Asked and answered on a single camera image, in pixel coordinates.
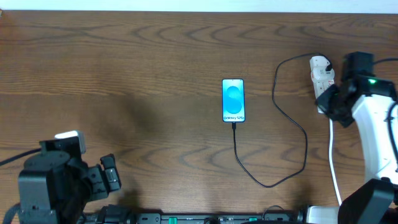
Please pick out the white charger adapter plug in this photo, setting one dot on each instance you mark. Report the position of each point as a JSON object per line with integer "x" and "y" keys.
{"x": 320, "y": 74}

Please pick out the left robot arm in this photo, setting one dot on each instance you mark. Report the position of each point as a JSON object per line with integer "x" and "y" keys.
{"x": 55, "y": 186}

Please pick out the blue Galaxy smartphone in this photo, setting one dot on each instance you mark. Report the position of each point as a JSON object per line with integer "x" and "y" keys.
{"x": 233, "y": 100}

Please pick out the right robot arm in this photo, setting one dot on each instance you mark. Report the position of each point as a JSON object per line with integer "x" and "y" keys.
{"x": 371, "y": 103}

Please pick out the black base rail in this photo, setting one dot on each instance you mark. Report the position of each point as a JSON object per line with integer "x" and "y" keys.
{"x": 222, "y": 218}

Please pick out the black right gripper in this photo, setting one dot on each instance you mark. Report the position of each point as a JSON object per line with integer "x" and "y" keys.
{"x": 329, "y": 103}

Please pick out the white power strip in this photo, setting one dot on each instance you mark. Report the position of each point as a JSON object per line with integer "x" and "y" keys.
{"x": 320, "y": 87}

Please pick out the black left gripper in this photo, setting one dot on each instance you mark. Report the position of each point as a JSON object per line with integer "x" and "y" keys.
{"x": 101, "y": 178}

